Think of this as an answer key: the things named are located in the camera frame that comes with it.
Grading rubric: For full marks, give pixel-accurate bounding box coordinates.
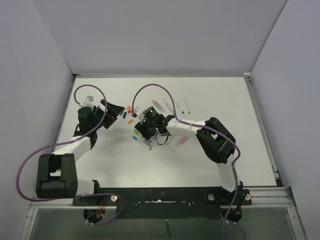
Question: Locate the orange highlighter body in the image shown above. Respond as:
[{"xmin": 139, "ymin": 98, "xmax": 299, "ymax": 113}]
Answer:
[{"xmin": 152, "ymin": 100, "xmax": 166, "ymax": 113}]

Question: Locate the purple cable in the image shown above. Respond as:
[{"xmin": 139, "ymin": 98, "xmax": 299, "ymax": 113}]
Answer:
[
  {"xmin": 15, "ymin": 84, "xmax": 126, "ymax": 227},
  {"xmin": 131, "ymin": 83, "xmax": 248, "ymax": 240}
]

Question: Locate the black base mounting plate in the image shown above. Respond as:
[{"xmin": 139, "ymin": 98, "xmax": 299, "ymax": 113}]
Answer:
[{"xmin": 72, "ymin": 187, "xmax": 252, "ymax": 221}]

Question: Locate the dark blue pen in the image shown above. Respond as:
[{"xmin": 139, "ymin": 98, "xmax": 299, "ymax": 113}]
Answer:
[{"xmin": 163, "ymin": 98, "xmax": 175, "ymax": 115}]

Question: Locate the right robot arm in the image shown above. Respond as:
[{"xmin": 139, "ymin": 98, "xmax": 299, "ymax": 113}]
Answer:
[{"xmin": 132, "ymin": 106, "xmax": 241, "ymax": 205}]

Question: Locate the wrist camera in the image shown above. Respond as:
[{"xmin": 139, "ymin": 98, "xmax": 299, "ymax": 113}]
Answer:
[
  {"xmin": 79, "ymin": 95, "xmax": 94, "ymax": 109},
  {"xmin": 131, "ymin": 106, "xmax": 144, "ymax": 118}
]

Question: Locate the dark green pen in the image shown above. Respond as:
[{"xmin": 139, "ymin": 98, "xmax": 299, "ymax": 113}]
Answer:
[{"xmin": 173, "ymin": 98, "xmax": 185, "ymax": 114}]

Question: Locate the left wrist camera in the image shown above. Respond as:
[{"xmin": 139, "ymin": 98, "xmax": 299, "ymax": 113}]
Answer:
[{"xmin": 79, "ymin": 95, "xmax": 94, "ymax": 109}]

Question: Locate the light blue cap pen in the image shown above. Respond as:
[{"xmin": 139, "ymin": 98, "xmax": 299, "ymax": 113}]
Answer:
[{"xmin": 132, "ymin": 136, "xmax": 152, "ymax": 151}]

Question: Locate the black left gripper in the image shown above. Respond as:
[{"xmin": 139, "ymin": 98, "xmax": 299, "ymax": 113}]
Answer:
[{"xmin": 91, "ymin": 100, "xmax": 125, "ymax": 131}]

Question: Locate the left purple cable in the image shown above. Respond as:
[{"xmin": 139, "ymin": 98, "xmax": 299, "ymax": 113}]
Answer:
[{"xmin": 15, "ymin": 84, "xmax": 126, "ymax": 227}]

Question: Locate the orange highlighter cap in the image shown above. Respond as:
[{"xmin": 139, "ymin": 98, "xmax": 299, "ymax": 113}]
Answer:
[{"xmin": 127, "ymin": 105, "xmax": 132, "ymax": 114}]

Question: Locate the teal cap pen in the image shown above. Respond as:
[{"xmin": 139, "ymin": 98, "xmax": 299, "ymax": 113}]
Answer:
[{"xmin": 140, "ymin": 136, "xmax": 152, "ymax": 148}]

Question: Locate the right side aluminium rail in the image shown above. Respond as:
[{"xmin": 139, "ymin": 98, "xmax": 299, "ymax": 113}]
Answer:
[{"xmin": 243, "ymin": 72, "xmax": 281, "ymax": 180}]

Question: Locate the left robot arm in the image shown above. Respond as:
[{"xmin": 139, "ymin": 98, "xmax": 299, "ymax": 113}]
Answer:
[{"xmin": 36, "ymin": 99, "xmax": 125, "ymax": 206}]

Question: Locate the aluminium frame rail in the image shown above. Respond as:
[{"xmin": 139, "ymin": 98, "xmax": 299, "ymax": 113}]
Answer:
[{"xmin": 21, "ymin": 187, "xmax": 307, "ymax": 240}]

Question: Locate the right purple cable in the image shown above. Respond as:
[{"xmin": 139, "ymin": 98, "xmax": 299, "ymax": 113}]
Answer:
[{"xmin": 131, "ymin": 83, "xmax": 248, "ymax": 240}]

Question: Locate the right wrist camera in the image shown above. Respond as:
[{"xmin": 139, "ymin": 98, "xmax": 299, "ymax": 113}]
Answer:
[{"xmin": 131, "ymin": 106, "xmax": 144, "ymax": 118}]

